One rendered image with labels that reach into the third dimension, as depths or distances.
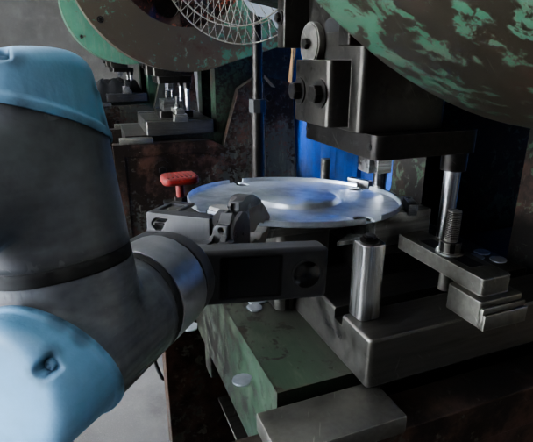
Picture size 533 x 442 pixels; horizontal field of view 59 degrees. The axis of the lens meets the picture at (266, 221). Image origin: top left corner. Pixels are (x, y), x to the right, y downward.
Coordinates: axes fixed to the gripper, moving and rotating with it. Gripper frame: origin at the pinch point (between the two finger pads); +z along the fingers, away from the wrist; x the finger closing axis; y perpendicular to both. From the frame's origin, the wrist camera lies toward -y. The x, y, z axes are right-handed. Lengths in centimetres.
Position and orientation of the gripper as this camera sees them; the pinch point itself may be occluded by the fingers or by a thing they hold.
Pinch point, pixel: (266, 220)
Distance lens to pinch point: 53.9
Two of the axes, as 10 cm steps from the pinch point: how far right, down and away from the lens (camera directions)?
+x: -0.2, 9.7, 2.6
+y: -9.6, -1.0, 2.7
